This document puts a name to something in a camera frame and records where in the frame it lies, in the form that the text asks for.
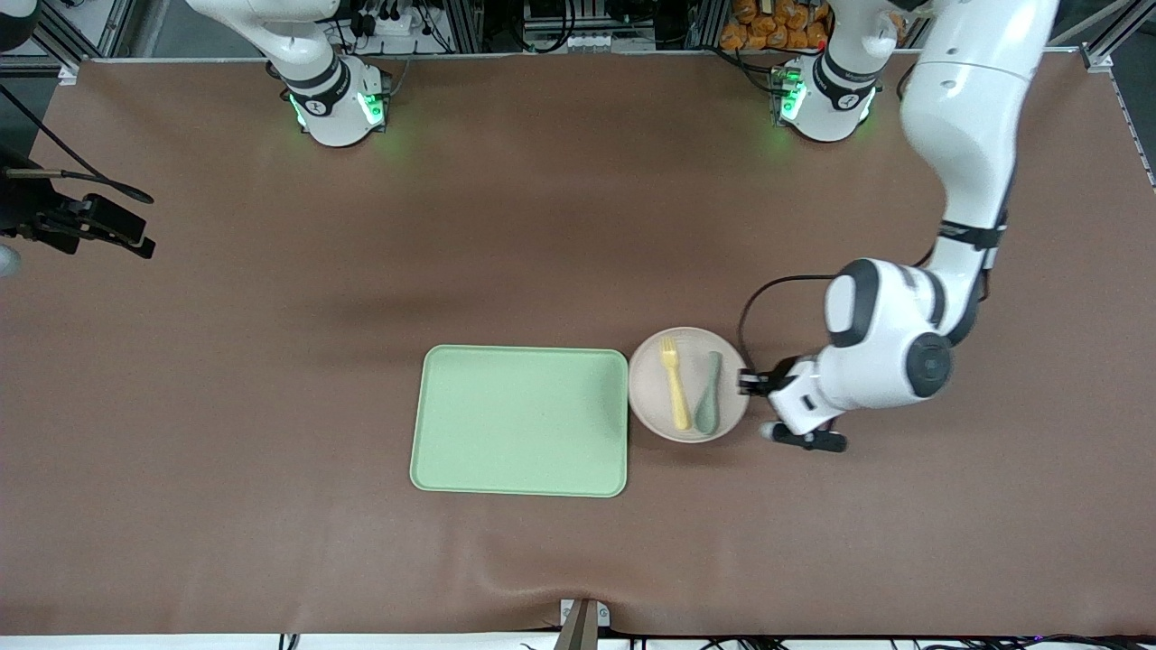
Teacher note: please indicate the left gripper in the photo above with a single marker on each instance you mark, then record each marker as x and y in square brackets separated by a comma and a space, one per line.
[769, 379]

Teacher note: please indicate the yellow plastic fork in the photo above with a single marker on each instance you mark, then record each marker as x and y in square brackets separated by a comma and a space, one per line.
[675, 388]

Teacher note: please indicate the cream round plate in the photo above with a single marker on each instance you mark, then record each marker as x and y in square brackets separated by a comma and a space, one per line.
[646, 388]

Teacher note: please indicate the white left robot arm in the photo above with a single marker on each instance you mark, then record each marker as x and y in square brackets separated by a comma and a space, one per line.
[966, 117]

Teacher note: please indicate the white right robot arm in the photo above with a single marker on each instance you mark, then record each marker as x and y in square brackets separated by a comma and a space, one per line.
[330, 113]

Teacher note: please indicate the grey-green plastic spoon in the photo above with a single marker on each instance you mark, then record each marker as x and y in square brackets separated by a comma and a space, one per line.
[707, 406]

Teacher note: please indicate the light green rectangular tray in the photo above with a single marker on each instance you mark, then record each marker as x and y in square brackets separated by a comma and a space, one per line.
[519, 422]

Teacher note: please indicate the brown table mat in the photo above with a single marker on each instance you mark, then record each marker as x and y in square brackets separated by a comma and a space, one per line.
[452, 226]

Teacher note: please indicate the white power strip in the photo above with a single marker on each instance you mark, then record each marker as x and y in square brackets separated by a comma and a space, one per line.
[388, 23]

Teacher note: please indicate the orange round items bag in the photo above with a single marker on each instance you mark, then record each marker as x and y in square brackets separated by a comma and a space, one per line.
[777, 25]

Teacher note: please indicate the white connector strip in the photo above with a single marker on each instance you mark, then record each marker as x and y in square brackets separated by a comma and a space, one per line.
[569, 41]

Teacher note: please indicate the aluminium frame profile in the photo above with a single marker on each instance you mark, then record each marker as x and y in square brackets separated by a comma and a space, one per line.
[1115, 41]
[77, 32]

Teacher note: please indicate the metal table clamp bracket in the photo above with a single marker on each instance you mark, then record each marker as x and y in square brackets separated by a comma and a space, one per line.
[582, 623]

